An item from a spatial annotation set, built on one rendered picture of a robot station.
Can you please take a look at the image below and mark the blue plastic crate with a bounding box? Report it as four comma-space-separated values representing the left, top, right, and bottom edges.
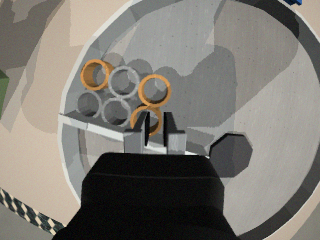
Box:
283, 0, 302, 6

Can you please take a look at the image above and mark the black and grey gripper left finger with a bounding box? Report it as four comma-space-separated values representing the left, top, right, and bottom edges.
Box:
123, 111, 150, 154

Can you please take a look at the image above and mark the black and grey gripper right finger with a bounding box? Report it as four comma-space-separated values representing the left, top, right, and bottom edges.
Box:
163, 112, 187, 155

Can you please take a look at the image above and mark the grey metal ring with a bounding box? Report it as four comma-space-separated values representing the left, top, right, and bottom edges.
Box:
101, 96, 135, 128
108, 66, 142, 99
75, 89, 109, 120

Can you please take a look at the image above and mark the bronze bushing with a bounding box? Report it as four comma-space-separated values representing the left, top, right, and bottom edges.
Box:
130, 103, 162, 137
138, 74, 171, 108
80, 59, 114, 91

